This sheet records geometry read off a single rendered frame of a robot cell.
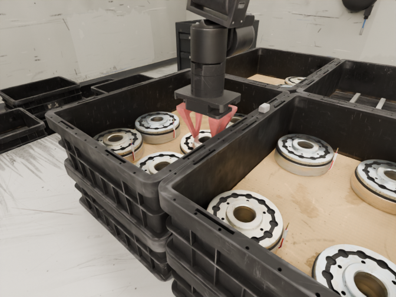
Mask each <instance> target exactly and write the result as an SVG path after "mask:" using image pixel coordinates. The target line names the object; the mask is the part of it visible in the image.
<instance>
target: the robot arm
mask: <svg viewBox="0 0 396 297"><path fill-rule="evenodd" d="M249 1H250V0H187V6H186V10H188V11H190V12H192V13H194V14H197V15H200V16H201V17H204V18H206V19H201V21H200V23H197V24H192V26H190V50H191V84H190V85H187V86H185V87H183V88H180V89H178V90H176V91H174V98H175V99H178V98H180V99H183V103H181V104H179V105H177V106H176V108H177V111H178V113H179V114H180V116H181V117H182V119H183V121H184V122H185V123H186V125H187V126H188V128H189V130H190V132H191V134H192V136H193V138H195V137H196V136H198V135H199V132H200V127H201V123H202V117H203V115H205V116H208V121H209V127H210V133H211V137H213V136H215V135H216V134H218V133H220V132H221V131H223V130H224V129H225V128H226V127H227V125H228V124H229V122H230V121H231V119H232V117H233V116H234V114H235V113H236V112H237V107H236V106H233V105H230V104H231V103H234V104H237V103H238V102H240V96H241V94H240V93H236V92H233V91H229V90H224V84H225V68H226V57H229V56H232V55H235V54H238V53H241V52H244V51H247V50H248V49H249V48H250V47H251V46H252V44H253V41H254V38H255V31H254V28H253V23H254V20H255V16H254V15H252V14H249V13H247V12H246V11H247V9H248V5H249ZM214 109H215V110H214ZM191 112H195V116H196V125H195V128H194V125H193V123H192V120H191V118H190V113H191Z"/></svg>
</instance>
